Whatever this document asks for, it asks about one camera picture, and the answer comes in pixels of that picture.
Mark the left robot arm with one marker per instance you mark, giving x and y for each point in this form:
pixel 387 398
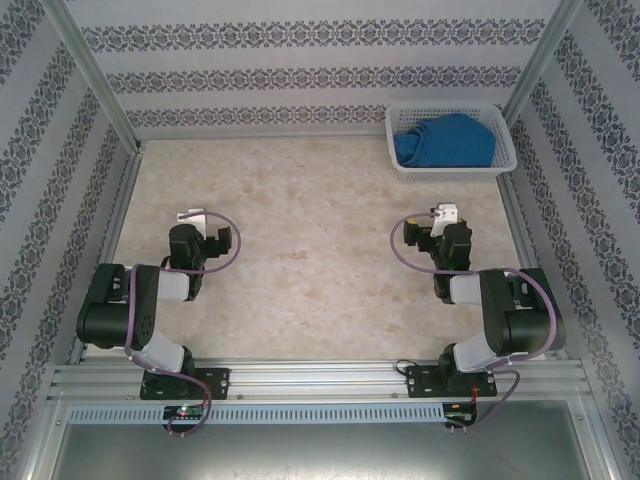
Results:
pixel 110 320

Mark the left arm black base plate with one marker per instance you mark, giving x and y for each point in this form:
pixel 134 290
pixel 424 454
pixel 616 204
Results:
pixel 217 377

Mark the aluminium frame post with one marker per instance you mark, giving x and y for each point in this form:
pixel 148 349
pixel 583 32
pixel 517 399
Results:
pixel 540 55
pixel 95 70

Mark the white plastic mesh basket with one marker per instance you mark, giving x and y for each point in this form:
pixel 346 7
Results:
pixel 450 174

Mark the aluminium table end rail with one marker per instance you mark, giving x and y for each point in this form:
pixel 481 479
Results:
pixel 250 135

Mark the blue long pants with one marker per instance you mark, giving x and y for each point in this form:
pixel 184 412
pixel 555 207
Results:
pixel 450 142

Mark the aluminium table side rail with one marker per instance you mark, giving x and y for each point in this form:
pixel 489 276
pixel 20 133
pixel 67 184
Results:
pixel 517 235
pixel 117 210

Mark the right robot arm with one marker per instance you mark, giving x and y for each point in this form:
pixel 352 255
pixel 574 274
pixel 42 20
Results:
pixel 525 325

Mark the long aluminium mounting rail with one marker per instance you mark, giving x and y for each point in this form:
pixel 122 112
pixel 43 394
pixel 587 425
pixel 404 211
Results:
pixel 310 380

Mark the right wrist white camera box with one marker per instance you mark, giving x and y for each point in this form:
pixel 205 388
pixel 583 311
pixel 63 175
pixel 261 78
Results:
pixel 447 211

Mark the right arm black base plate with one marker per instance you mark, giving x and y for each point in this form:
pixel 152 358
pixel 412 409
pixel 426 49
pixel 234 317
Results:
pixel 420 380

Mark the grey sheet metal panel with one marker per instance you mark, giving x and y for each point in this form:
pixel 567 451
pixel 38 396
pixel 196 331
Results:
pixel 320 450

